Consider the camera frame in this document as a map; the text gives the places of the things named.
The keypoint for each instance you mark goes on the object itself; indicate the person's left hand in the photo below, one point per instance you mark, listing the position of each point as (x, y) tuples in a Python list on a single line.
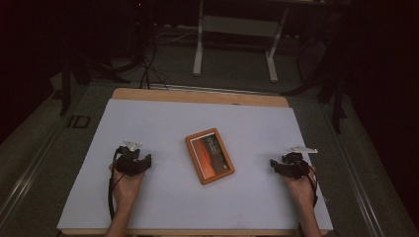
[(127, 187)]

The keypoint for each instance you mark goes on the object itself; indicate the black metal stand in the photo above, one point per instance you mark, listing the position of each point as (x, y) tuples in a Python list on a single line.
[(65, 85), (338, 105)]

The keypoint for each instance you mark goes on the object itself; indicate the person's right hand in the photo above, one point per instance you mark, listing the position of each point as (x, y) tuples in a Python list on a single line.
[(301, 190)]

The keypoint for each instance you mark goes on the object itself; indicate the white metal desk frame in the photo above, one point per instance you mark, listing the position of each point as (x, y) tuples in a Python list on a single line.
[(237, 25)]

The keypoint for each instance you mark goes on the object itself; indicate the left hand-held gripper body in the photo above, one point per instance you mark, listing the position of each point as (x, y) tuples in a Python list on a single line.
[(129, 163)]

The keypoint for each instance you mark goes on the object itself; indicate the black floor bracket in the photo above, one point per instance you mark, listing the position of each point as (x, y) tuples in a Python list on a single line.
[(79, 121)]

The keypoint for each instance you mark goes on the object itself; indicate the wooden table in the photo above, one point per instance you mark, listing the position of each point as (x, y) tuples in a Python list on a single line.
[(197, 96)]

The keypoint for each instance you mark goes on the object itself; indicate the white table mat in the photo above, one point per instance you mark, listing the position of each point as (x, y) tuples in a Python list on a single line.
[(171, 204)]

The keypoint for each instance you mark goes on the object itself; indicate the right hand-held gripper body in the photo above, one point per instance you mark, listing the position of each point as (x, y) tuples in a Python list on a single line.
[(294, 166)]

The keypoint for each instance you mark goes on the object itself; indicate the metal floor rail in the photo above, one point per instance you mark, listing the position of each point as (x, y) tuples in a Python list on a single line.
[(357, 177), (29, 184)]

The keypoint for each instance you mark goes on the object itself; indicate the wooden photo frame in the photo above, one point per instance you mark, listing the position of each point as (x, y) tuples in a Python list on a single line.
[(209, 156)]

